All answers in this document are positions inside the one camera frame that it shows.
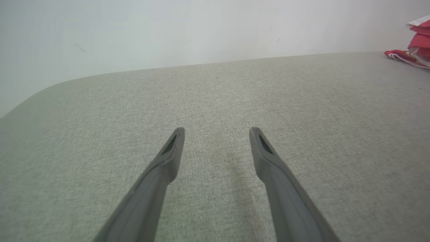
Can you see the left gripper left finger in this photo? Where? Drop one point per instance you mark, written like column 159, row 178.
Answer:
column 144, row 205

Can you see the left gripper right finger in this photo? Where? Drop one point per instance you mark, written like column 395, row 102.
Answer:
column 292, row 208

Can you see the plain red shorts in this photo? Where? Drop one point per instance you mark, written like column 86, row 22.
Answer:
column 421, row 40

